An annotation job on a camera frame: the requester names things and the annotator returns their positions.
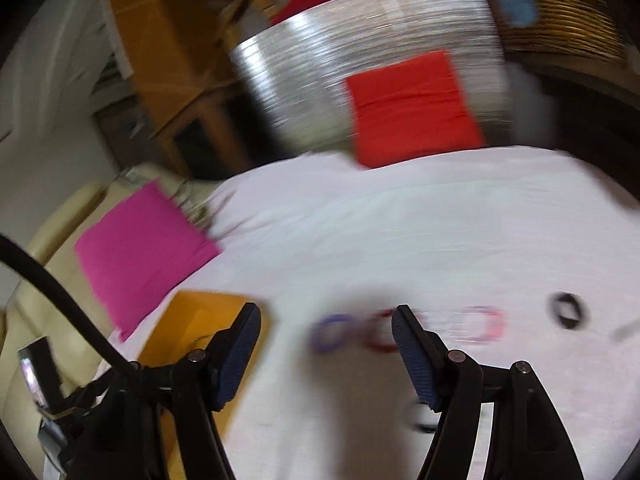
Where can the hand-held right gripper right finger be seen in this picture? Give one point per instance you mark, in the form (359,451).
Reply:
(412,360)

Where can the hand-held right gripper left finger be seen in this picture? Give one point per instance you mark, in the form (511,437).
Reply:
(240,355)

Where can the orange box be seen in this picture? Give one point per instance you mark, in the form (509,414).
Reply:
(200,315)

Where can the dark flat object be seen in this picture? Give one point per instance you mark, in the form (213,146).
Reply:
(35,370)

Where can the white embossed blanket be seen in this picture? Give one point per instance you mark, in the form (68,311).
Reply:
(400,235)

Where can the beige sofa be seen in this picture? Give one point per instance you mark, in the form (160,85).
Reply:
(55,250)

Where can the red cushion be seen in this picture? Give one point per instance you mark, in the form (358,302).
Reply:
(410,110)

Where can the silver foil mat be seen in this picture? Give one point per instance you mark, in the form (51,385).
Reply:
(310,60)

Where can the dark wooden stand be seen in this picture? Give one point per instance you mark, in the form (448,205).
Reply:
(590,110)

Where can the wooden shelf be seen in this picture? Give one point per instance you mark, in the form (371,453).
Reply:
(150,35)

